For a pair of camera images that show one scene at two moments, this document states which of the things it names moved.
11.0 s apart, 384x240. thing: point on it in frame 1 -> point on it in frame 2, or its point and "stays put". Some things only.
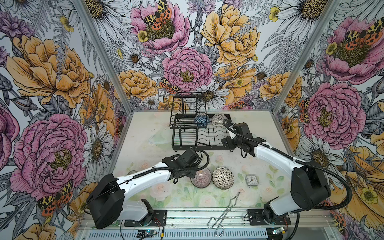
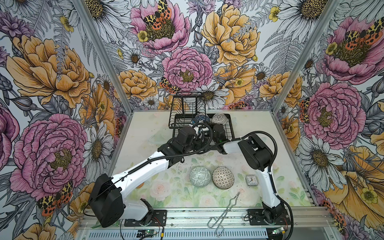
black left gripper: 191,175 -> 198,145
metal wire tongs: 220,220 stays put
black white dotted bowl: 223,178 stays put
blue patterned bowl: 202,120 stays put
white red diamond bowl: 217,119 stays put
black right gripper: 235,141 -> 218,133
